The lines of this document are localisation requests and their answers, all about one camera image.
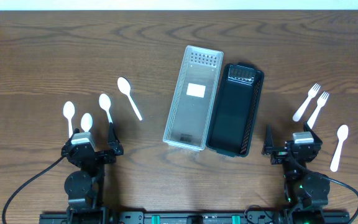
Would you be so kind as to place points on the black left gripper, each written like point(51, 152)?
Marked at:
point(92, 154)

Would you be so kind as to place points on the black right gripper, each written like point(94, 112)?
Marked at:
point(293, 152)

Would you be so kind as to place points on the white plastic spoon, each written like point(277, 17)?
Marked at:
point(125, 88)
point(105, 104)
point(342, 134)
point(86, 122)
point(68, 112)

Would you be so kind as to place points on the white plastic fork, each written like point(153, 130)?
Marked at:
point(311, 94)
point(320, 103)

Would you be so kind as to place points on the dark green plastic basket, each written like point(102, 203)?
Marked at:
point(235, 110)

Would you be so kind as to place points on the clear plastic basket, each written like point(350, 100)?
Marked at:
point(193, 99)

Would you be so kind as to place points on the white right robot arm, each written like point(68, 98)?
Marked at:
point(306, 192)

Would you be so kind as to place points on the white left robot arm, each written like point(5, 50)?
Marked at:
point(85, 186)

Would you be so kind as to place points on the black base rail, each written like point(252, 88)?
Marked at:
point(248, 216)

